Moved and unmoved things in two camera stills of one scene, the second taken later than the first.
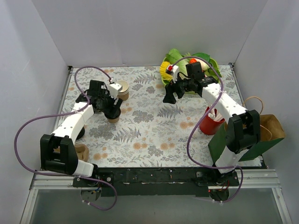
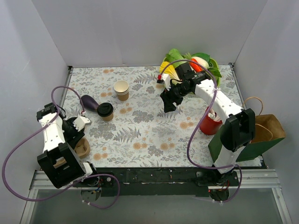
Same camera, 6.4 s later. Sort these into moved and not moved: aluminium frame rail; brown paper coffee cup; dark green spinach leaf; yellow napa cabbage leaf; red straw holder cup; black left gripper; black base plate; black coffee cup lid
Moved: black coffee cup lid; brown paper coffee cup; black left gripper
Not moved: black base plate; yellow napa cabbage leaf; dark green spinach leaf; red straw holder cup; aluminium frame rail
